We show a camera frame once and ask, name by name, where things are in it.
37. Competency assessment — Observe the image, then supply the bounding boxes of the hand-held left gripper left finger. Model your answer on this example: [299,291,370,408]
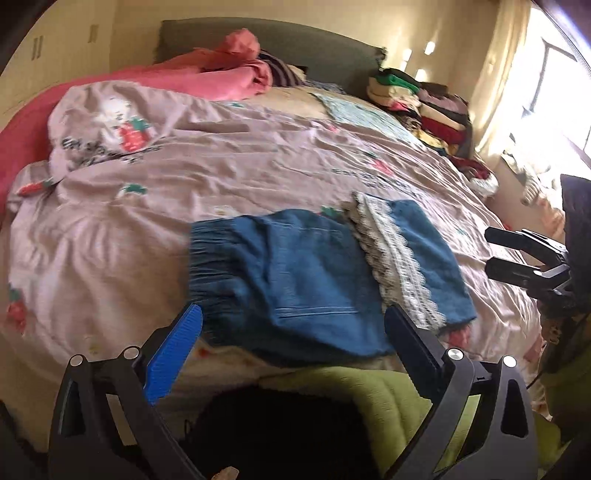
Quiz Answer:
[47,304,204,480]

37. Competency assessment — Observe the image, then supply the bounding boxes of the grey headboard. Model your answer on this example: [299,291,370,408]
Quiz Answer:
[159,17,387,95]

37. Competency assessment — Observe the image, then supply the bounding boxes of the pink blanket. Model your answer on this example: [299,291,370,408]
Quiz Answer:
[0,48,273,215]

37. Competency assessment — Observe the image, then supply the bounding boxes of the black garment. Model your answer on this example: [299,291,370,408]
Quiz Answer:
[185,385,370,480]

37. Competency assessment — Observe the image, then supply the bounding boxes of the green fleece garment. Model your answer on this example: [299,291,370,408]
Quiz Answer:
[259,364,591,480]

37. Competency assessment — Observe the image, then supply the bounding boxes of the teal lace cloth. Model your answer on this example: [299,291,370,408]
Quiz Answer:
[314,92,419,141]

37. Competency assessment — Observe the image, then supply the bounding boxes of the dark striped garment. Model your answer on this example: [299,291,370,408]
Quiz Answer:
[259,52,306,87]

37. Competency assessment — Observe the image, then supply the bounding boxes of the pile of folded clothes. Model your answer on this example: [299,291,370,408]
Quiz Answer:
[367,68,498,195]

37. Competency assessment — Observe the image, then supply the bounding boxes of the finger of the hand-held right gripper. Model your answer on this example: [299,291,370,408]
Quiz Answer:
[486,257,568,289]
[485,227,568,261]

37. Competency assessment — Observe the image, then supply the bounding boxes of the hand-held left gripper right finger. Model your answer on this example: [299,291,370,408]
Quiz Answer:
[383,304,540,480]

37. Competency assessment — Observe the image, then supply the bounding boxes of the cream wardrobe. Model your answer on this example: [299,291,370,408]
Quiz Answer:
[0,0,114,112]

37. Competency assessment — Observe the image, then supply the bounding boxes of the blue denim pants lace trim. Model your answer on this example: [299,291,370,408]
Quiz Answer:
[189,191,478,365]

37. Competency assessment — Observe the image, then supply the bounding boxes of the cream curtain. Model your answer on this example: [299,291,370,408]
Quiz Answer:
[471,0,546,158]

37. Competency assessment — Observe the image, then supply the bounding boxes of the pink strawberry print duvet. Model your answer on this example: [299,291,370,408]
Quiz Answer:
[0,83,546,416]

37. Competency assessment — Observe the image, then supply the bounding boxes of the window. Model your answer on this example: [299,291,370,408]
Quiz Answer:
[522,9,591,155]

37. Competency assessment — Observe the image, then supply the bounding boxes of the clothes on windowsill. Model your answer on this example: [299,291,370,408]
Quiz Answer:
[502,134,568,209]

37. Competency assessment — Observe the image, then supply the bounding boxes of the salmon pink garment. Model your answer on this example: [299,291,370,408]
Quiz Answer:
[215,28,262,63]

